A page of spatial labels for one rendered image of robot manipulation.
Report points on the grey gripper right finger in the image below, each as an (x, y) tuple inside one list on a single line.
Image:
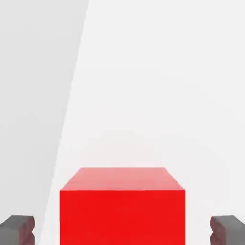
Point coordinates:
[(229, 230)]

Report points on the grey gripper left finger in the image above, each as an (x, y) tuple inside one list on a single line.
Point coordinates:
[(15, 230)]

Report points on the small red cube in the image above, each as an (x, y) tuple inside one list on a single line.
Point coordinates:
[(122, 214)]

